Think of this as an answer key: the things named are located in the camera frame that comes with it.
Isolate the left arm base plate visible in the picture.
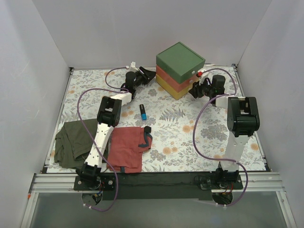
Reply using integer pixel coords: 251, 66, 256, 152
73, 168, 116, 191

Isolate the purple cable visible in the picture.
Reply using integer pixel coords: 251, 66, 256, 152
192, 68, 249, 207
77, 66, 133, 212

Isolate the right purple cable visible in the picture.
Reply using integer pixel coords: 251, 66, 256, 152
192, 68, 249, 207

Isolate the red drawer box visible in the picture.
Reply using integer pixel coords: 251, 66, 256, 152
156, 66, 199, 92

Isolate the yellow drawer box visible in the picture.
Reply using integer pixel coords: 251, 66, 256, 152
156, 74, 192, 100

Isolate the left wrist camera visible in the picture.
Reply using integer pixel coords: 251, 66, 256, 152
125, 61, 138, 73

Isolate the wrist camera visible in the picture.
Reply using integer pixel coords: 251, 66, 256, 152
196, 70, 209, 85
125, 61, 138, 73

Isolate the green drawer box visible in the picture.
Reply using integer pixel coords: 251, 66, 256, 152
156, 42, 206, 84

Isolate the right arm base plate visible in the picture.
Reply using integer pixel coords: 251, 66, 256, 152
193, 171, 244, 190

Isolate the olive green shirt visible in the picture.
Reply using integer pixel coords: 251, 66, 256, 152
54, 119, 97, 169

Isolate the red folded shirt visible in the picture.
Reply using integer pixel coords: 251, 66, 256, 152
107, 126, 152, 173

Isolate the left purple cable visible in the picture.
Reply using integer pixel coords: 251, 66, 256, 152
77, 66, 133, 212

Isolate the aluminium frame rail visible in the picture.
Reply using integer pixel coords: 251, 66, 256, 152
21, 172, 297, 228

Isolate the blue cap highlighter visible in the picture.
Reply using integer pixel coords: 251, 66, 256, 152
139, 104, 147, 121

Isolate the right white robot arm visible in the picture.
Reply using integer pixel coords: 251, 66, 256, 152
189, 75, 260, 189

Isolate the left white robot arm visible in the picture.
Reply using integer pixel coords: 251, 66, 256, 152
76, 66, 156, 190

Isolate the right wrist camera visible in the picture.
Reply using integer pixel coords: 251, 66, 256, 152
196, 70, 209, 85

